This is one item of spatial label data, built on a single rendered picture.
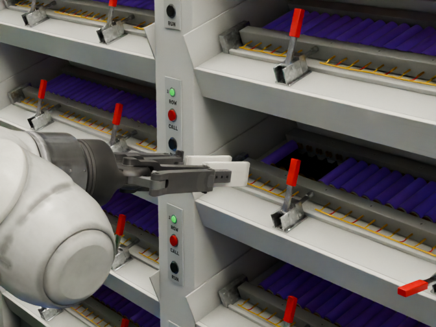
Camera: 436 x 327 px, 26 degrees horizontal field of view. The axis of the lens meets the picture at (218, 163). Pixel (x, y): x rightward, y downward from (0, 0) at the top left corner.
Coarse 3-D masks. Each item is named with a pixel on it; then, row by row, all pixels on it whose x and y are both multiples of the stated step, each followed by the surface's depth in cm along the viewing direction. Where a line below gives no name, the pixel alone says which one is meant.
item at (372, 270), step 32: (256, 128) 141; (320, 128) 137; (224, 192) 136; (224, 224) 133; (256, 224) 126; (320, 224) 122; (352, 224) 120; (288, 256) 123; (320, 256) 117; (352, 256) 114; (384, 256) 112; (352, 288) 115; (384, 288) 109
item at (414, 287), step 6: (414, 282) 100; (420, 282) 100; (426, 282) 100; (432, 282) 101; (402, 288) 99; (408, 288) 99; (414, 288) 99; (420, 288) 99; (426, 288) 100; (402, 294) 98; (408, 294) 98
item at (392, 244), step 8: (248, 192) 133; (256, 192) 132; (272, 200) 129; (280, 200) 128; (304, 208) 125; (312, 216) 123; (320, 216) 122; (336, 224) 120; (344, 224) 119; (352, 232) 118; (360, 232) 117; (368, 232) 116; (376, 240) 115; (384, 240) 114; (400, 248) 112; (408, 248) 111; (416, 256) 110; (424, 256) 109; (432, 256) 108
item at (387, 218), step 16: (256, 160) 136; (256, 176) 135; (272, 176) 132; (304, 192) 127; (320, 192) 124; (336, 192) 123; (336, 208) 123; (352, 208) 120; (368, 208) 117; (384, 208) 116; (368, 224) 117; (384, 224) 116; (400, 224) 113; (416, 224) 112; (432, 224) 111; (416, 240) 112; (432, 240) 110
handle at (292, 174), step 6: (294, 162) 122; (300, 162) 122; (294, 168) 122; (288, 174) 123; (294, 174) 122; (288, 180) 123; (294, 180) 122; (288, 186) 123; (288, 192) 123; (288, 198) 123; (288, 204) 123; (282, 210) 123; (288, 210) 123
